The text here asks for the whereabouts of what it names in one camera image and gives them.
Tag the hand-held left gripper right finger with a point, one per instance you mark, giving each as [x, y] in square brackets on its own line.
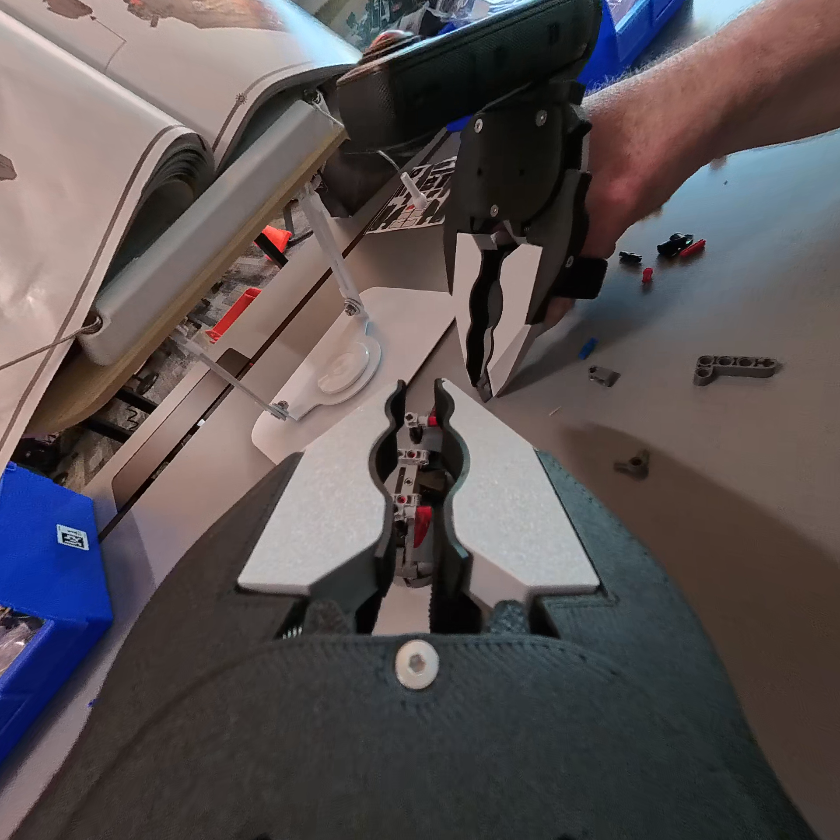
[525, 525]

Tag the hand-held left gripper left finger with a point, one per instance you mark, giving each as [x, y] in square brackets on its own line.
[315, 518]

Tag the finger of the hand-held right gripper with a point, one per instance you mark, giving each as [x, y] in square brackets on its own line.
[467, 275]
[522, 295]

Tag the light grey lego connector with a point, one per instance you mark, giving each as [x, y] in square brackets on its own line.
[407, 501]

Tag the grey lego subassembly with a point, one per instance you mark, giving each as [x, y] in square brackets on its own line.
[413, 472]

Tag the person's right forearm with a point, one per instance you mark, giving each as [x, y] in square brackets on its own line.
[754, 79]

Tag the long blue lego pin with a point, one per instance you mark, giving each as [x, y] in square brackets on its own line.
[588, 348]

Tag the lego sticker sheet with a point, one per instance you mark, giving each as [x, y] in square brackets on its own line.
[420, 197]

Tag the black lego pin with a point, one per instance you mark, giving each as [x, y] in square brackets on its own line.
[631, 257]

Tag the dark grey lego connector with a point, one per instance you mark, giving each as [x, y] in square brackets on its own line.
[633, 464]

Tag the small red lego pin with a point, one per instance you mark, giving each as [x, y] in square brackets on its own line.
[648, 274]

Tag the black lego panel piece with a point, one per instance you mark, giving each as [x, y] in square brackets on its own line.
[673, 245]

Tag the long red lego axle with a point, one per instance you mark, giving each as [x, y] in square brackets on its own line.
[693, 247]

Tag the dark grey lego beam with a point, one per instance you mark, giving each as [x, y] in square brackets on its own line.
[735, 369]

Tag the lego instruction booklet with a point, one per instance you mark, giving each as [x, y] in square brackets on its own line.
[98, 131]

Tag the person's right hand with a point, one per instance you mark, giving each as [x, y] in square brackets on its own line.
[623, 170]

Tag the white metal book stand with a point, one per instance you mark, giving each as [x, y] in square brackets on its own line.
[394, 328]

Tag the dark flat sheet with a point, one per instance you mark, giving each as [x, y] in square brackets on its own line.
[170, 426]

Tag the orange black bag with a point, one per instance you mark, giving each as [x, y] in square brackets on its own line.
[272, 239]

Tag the orange plastic piece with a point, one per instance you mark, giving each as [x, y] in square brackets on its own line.
[233, 318]

